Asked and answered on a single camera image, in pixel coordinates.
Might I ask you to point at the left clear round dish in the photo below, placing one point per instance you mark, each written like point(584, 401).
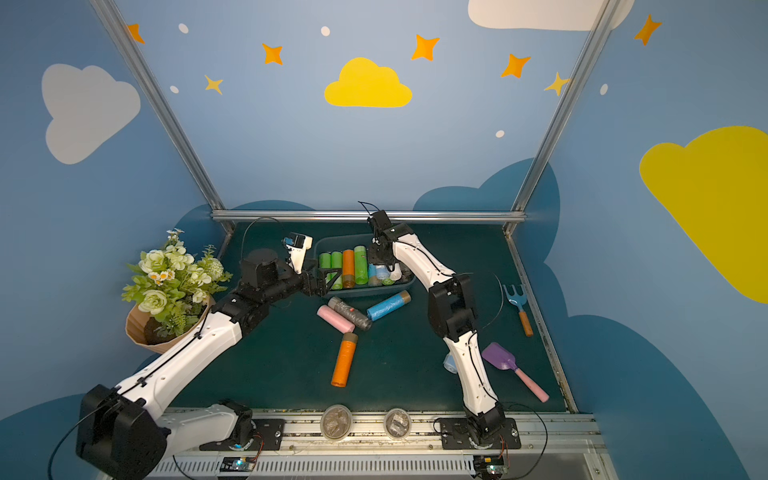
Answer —
point(336, 422)

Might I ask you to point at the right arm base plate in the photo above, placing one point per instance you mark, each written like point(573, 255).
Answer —
point(458, 434)

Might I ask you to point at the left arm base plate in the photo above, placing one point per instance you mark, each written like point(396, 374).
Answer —
point(263, 434)

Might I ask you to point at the teal plastic storage box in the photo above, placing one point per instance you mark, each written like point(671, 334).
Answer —
point(348, 242)

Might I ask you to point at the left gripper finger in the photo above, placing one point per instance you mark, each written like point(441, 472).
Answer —
point(319, 289)
point(328, 276)

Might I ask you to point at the right clear round dish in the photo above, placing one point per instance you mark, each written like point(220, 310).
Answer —
point(397, 423)

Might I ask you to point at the dark grey bag roll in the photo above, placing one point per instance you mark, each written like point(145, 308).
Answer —
point(356, 317)

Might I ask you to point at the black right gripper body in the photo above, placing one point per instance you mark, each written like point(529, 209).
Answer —
point(381, 255)

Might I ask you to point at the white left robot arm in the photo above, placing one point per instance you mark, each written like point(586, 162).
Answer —
point(124, 431)

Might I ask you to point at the clear round dish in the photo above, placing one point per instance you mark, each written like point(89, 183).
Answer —
point(397, 423)
point(336, 422)

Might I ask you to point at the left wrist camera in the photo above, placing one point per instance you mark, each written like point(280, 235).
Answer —
point(297, 245)

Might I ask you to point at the blue bag roll gold end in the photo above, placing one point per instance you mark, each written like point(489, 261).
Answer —
point(373, 280)

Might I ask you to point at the orange bag roll gold end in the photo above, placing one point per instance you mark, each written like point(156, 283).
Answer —
point(348, 269)

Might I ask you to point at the artificial flower bouquet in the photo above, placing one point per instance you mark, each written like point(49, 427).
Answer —
point(172, 286)

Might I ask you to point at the pink bag roll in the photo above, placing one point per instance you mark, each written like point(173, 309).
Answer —
point(335, 319)

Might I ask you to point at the light green bag roll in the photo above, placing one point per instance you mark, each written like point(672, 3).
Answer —
point(337, 265)

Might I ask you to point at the beige flower pot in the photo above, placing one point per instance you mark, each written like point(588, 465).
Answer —
point(136, 329)

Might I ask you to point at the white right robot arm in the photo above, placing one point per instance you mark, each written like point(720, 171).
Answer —
point(452, 314)

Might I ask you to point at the green bag roll red label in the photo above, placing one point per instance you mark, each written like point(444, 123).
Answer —
point(361, 265)

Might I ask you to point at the blue garden fork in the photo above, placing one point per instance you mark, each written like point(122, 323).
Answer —
point(516, 297)

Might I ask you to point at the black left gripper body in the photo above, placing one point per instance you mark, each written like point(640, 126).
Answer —
point(317, 282)

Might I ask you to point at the metal rail frame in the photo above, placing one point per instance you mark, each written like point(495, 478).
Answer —
point(291, 445)

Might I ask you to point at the purple object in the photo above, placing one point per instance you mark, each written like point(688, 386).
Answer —
point(504, 360)

